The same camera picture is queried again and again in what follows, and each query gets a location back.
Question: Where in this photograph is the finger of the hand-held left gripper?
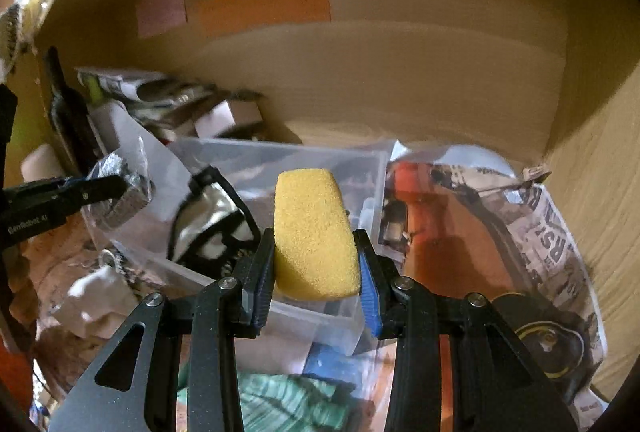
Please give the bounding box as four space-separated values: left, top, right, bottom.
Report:
0 175 127 219

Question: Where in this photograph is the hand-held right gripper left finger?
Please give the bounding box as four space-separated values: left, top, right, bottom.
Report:
47 228 277 432

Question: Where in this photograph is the clear plastic container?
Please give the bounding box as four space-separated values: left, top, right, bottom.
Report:
82 137 392 356

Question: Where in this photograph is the black plastic frame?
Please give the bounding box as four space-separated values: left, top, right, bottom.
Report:
166 166 262 277

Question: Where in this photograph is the green striped cloth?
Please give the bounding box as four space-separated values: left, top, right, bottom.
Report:
176 371 353 432

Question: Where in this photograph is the tall black plastic object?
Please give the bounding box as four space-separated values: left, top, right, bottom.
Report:
44 46 103 185

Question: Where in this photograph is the printed white packet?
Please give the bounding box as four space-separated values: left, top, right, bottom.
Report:
75 66 168 103

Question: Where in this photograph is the large cardboard box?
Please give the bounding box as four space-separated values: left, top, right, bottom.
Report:
0 0 640 413

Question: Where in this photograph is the yellow sponge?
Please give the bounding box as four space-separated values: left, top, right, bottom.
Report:
274 169 362 303

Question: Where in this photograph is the small grey cardboard box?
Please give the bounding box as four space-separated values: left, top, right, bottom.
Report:
194 98 265 139

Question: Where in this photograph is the blue printed packet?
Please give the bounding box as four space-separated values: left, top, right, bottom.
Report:
302 341 373 395

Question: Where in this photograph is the orange packaged toy bag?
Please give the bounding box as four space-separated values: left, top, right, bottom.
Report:
382 141 610 430

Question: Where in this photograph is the orange paper label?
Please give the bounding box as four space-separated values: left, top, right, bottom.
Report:
192 0 332 38

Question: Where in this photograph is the pink paper label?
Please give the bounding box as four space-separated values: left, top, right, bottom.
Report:
136 0 188 38

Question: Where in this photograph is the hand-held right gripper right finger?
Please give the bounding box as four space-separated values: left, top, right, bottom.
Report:
352 229 587 432

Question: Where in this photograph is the black and yellow wheel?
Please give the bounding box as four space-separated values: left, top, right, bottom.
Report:
492 291 587 384

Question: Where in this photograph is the white crumpled paper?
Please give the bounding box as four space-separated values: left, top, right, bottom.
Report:
54 263 133 339

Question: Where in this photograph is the dark sponge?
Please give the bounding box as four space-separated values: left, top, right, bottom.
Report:
86 136 154 231

